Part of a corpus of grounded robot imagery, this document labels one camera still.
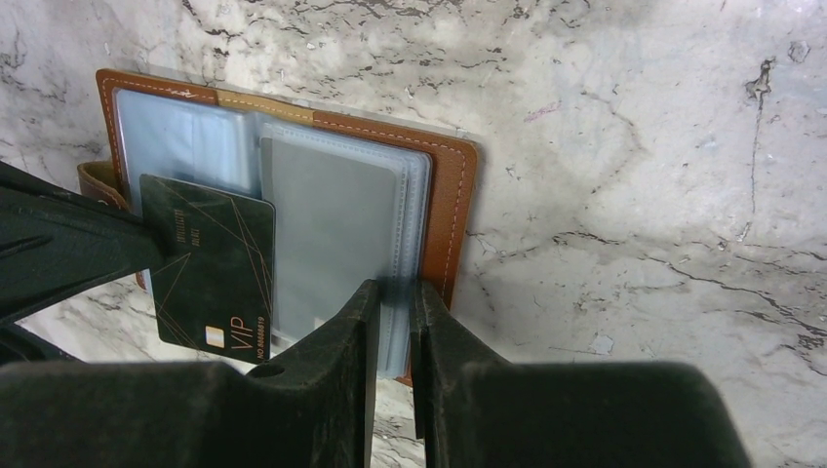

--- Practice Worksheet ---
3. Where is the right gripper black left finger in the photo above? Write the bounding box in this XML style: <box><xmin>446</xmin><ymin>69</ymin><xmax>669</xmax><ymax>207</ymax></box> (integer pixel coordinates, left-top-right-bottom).
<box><xmin>1</xmin><ymin>281</ymin><xmax>379</xmax><ymax>467</ymax></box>

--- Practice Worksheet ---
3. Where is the black VIP credit card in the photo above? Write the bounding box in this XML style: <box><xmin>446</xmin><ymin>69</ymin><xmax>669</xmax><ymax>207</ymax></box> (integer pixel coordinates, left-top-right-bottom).
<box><xmin>139</xmin><ymin>175</ymin><xmax>275</xmax><ymax>364</ymax></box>

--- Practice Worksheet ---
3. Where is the brown leather card holder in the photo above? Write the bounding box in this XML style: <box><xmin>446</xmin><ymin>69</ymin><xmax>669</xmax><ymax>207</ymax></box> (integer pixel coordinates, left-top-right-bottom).
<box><xmin>78</xmin><ymin>69</ymin><xmax>478</xmax><ymax>378</ymax></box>

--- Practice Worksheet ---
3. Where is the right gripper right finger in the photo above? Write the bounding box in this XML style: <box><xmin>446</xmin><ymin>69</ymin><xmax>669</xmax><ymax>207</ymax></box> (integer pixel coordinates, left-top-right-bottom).
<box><xmin>411</xmin><ymin>282</ymin><xmax>750</xmax><ymax>467</ymax></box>

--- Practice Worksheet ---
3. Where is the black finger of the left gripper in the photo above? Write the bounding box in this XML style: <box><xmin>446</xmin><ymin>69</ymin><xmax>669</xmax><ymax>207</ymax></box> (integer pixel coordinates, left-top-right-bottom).
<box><xmin>1</xmin><ymin>164</ymin><xmax>169</xmax><ymax>324</ymax></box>

